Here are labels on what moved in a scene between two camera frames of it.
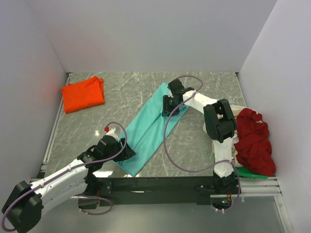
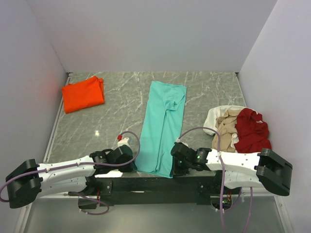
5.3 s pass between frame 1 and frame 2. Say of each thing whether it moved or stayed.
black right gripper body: moved
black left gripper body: moved
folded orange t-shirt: stayed
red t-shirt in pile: stayed
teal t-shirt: moved
